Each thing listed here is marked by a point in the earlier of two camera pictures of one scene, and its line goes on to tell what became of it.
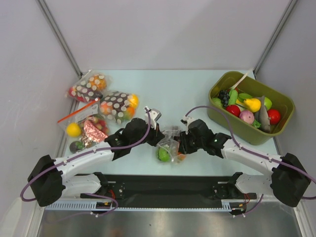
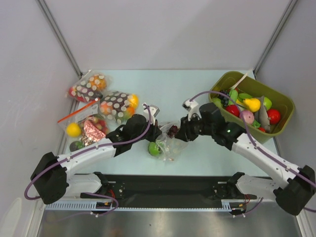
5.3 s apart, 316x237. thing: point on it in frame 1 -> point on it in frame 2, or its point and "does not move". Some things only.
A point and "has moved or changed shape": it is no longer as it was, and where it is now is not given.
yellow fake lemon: (253, 104) does not move
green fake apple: (163, 155) -> (154, 149)
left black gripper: (156, 136) does not move
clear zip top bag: (171, 144) has moved or changed shape
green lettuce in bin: (256, 124) does not move
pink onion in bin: (247, 116) does not move
